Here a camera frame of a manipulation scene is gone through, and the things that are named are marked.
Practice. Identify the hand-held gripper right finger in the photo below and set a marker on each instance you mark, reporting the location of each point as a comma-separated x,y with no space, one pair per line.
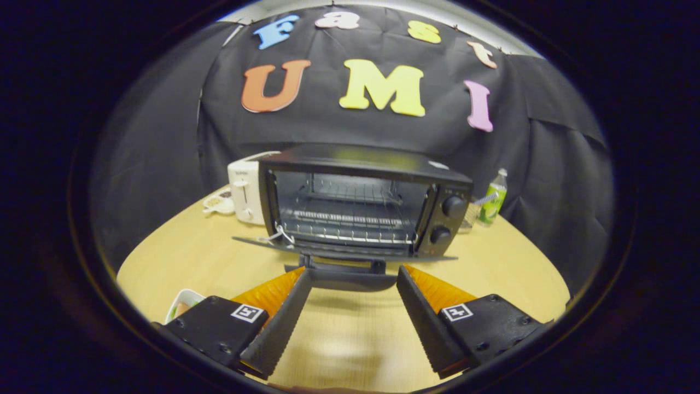
426,328

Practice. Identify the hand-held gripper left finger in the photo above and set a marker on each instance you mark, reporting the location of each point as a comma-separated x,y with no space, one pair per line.
284,328

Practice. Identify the black toaster oven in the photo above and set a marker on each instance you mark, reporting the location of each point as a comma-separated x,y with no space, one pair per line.
448,219

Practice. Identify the white pop-up toaster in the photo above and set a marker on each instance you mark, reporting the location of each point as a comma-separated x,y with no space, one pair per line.
243,191

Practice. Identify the white plate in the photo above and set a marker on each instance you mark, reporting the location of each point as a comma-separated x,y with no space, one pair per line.
183,303

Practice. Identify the clear glass with straw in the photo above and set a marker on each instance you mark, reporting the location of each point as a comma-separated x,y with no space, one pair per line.
469,216

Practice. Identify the green label plastic bottle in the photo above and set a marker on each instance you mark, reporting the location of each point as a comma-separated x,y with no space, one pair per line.
492,202

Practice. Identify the small dish with snacks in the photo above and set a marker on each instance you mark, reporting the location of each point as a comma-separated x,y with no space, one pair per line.
219,202

